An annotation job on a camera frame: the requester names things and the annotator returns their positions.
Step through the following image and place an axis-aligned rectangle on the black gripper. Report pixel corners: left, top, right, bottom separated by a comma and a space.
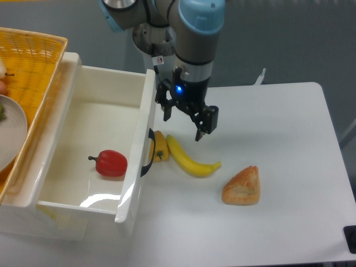
155, 67, 219, 141

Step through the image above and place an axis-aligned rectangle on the white top drawer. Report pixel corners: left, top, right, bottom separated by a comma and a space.
38, 66, 156, 239

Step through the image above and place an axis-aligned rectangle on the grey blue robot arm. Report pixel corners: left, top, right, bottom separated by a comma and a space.
100, 1, 225, 141

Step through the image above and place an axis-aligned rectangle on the white drawer cabinet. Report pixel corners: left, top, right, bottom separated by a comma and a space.
1, 52, 87, 240

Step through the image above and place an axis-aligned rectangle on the yellow bell pepper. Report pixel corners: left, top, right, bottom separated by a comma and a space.
150, 131, 170, 162

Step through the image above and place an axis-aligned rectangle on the yellow banana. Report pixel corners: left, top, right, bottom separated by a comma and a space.
166, 135, 221, 177

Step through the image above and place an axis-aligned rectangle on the white table clamp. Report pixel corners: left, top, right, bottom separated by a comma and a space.
253, 68, 266, 86

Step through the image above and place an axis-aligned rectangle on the golden triangular pastry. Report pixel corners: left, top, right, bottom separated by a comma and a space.
221, 166, 260, 206

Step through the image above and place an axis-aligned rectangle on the red bell pepper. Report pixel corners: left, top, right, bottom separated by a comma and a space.
88, 150, 128, 177

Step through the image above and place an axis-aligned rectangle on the yellow woven basket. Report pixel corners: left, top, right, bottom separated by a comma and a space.
1, 27, 68, 199

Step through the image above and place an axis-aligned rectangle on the white ribbed plate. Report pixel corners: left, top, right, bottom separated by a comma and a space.
1, 95, 28, 171

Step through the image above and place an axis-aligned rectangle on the green food on plate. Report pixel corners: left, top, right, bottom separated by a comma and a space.
0, 103, 7, 121

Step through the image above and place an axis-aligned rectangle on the pink fruit in basket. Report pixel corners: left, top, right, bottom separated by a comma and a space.
0, 81, 8, 95

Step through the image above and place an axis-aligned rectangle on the black corner device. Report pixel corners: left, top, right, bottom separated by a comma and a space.
343, 225, 356, 254

